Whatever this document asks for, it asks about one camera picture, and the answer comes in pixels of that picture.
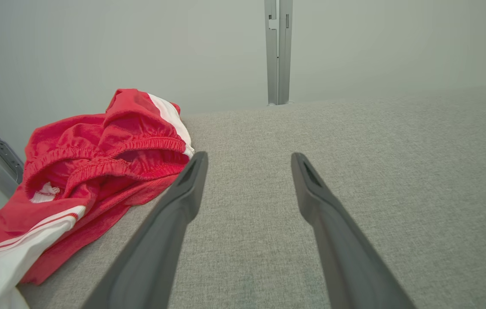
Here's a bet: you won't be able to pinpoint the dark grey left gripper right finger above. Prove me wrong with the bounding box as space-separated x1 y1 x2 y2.
292 152 415 309

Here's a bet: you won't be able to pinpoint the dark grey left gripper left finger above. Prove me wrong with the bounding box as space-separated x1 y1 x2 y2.
82 151 208 309

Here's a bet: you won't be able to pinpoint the red shorts with white stripe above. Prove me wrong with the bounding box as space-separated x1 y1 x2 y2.
23 88 195 202

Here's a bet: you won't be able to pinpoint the red basketball jersey white sleeves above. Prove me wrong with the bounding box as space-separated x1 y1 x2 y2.
0 174 179 309

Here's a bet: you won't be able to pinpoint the upright grey metal frame post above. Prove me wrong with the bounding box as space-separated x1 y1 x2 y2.
264 0 293 106

